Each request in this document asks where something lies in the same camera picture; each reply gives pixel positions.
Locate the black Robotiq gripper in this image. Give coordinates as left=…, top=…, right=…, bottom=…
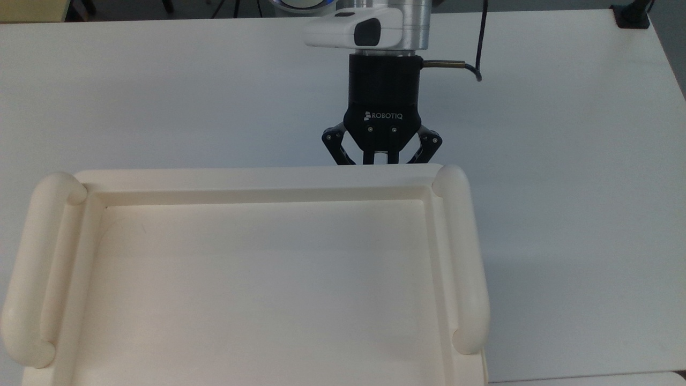
left=322, top=53, right=444, bottom=166

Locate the black stand base clamp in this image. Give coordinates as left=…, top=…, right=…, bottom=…
left=611, top=0, right=656, bottom=29

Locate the yellow wooden board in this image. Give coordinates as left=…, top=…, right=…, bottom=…
left=0, top=0, right=72, bottom=24

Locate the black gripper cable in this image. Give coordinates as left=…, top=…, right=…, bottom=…
left=422, top=0, right=490, bottom=83

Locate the cream cabinet top rail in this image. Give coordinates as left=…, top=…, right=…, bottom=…
left=0, top=172, right=88, bottom=370

